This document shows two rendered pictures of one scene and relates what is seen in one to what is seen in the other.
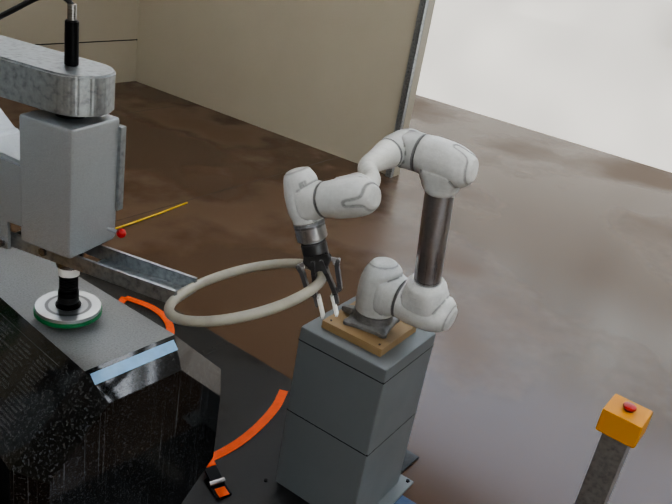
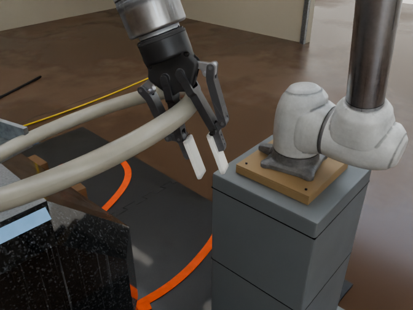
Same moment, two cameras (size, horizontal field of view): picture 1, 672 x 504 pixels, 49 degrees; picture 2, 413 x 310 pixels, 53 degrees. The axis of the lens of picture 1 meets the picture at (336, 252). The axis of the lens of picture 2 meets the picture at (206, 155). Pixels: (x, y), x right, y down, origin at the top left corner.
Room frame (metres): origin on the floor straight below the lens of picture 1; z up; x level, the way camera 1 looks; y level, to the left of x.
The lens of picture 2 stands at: (1.36, -0.11, 1.58)
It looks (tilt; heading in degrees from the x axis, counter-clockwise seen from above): 31 degrees down; 10
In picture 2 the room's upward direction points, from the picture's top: straight up
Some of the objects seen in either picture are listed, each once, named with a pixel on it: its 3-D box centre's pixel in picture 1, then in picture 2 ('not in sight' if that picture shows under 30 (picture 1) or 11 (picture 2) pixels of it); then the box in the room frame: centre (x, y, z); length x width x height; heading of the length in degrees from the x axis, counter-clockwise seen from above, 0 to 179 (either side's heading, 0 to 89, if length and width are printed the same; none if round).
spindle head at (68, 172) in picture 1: (49, 176); not in sight; (2.18, 0.94, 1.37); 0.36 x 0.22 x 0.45; 71
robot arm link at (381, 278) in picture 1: (381, 286); (302, 117); (2.57, -0.20, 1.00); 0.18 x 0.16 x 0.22; 61
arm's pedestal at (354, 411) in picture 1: (353, 410); (282, 254); (2.58, -0.19, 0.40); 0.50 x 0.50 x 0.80; 59
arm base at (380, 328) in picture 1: (368, 314); (289, 152); (2.58, -0.17, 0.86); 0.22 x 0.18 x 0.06; 70
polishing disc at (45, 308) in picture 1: (68, 306); not in sight; (2.16, 0.86, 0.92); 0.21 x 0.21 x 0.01
